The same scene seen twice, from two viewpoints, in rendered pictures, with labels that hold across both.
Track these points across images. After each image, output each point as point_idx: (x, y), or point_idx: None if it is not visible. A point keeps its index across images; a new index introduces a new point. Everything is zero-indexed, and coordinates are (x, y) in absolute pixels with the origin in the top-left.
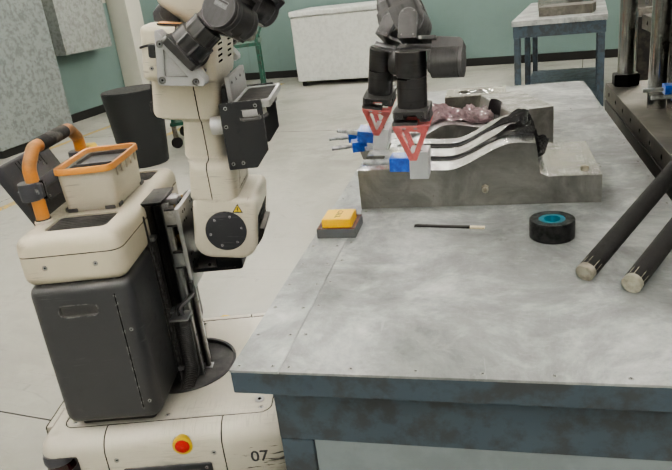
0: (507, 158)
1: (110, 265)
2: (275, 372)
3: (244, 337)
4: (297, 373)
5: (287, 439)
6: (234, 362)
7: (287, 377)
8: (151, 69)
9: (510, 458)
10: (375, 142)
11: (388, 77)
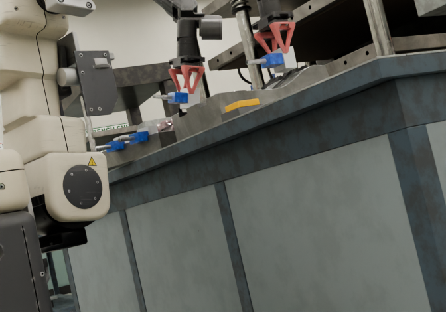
0: (312, 77)
1: (18, 188)
2: (404, 54)
3: None
4: (416, 53)
5: (411, 128)
6: (369, 60)
7: (411, 58)
8: (15, 9)
9: None
10: (190, 100)
11: (196, 42)
